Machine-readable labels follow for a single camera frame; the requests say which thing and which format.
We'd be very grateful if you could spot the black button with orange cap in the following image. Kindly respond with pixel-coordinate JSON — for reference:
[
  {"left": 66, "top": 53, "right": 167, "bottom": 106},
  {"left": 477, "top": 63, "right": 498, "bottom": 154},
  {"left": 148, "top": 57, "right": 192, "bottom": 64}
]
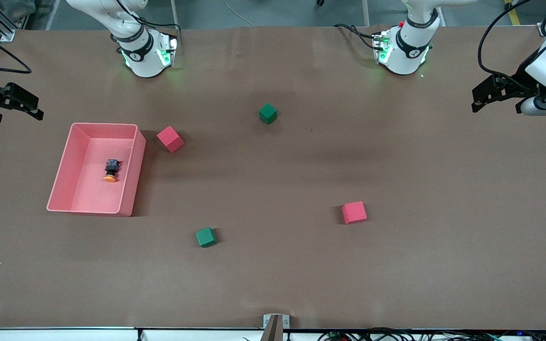
[{"left": 104, "top": 159, "right": 120, "bottom": 183}]

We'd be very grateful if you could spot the pink plastic bin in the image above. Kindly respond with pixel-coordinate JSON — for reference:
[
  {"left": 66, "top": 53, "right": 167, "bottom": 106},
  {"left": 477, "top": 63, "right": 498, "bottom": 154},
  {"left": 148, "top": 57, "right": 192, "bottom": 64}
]
[{"left": 46, "top": 123, "right": 146, "bottom": 217}]

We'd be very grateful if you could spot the red cube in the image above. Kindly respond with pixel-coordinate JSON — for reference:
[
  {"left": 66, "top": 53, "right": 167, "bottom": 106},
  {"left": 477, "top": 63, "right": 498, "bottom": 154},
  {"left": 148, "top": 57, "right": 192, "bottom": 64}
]
[
  {"left": 341, "top": 201, "right": 368, "bottom": 225},
  {"left": 156, "top": 126, "right": 185, "bottom": 153}
]

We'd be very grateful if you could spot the green cube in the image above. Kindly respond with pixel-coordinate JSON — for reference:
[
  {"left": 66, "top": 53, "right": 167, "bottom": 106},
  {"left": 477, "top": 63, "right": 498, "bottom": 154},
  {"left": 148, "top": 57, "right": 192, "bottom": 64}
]
[
  {"left": 259, "top": 103, "right": 278, "bottom": 125},
  {"left": 195, "top": 227, "right": 218, "bottom": 248}
]

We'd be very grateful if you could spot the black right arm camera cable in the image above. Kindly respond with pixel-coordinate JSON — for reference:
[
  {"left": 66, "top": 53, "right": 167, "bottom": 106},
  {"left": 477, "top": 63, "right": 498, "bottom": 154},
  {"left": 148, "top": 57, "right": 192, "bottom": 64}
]
[{"left": 0, "top": 23, "right": 33, "bottom": 75}]

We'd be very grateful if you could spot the black left arm base cable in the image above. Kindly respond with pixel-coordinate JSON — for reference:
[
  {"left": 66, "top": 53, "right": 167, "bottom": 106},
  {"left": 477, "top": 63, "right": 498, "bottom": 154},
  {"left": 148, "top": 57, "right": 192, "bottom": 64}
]
[{"left": 333, "top": 23, "right": 379, "bottom": 51}]

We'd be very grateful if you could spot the black arm base cable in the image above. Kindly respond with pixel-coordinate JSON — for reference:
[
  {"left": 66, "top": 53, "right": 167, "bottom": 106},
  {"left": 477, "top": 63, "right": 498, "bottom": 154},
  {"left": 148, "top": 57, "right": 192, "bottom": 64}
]
[
  {"left": 112, "top": 0, "right": 182, "bottom": 54},
  {"left": 333, "top": 23, "right": 379, "bottom": 51}
]

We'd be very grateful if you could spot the black right arm base cable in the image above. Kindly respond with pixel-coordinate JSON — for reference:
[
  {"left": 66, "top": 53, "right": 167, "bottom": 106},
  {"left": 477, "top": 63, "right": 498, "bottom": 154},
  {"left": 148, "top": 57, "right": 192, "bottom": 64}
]
[{"left": 112, "top": 0, "right": 182, "bottom": 54}]

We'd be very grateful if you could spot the white table edge rail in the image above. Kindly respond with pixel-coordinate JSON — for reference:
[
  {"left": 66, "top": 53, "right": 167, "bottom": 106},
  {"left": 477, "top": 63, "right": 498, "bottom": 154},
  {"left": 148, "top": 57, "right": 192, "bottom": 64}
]
[{"left": 0, "top": 326, "right": 321, "bottom": 341}]

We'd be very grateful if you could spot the white floor cable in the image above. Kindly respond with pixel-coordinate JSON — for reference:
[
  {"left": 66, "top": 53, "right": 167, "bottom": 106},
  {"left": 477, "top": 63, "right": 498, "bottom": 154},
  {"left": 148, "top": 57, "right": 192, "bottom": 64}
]
[{"left": 223, "top": 0, "right": 255, "bottom": 27}]

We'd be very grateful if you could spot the tangled cable bundle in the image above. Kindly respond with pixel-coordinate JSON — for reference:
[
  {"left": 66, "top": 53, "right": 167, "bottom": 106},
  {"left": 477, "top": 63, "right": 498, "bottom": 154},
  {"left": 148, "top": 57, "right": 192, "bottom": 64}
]
[{"left": 318, "top": 327, "right": 546, "bottom": 341}]

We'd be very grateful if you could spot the silver camera mount bracket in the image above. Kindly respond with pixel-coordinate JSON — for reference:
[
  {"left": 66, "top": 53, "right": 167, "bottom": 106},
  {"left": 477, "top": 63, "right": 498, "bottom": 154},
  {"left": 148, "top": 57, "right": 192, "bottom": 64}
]
[{"left": 261, "top": 314, "right": 291, "bottom": 341}]

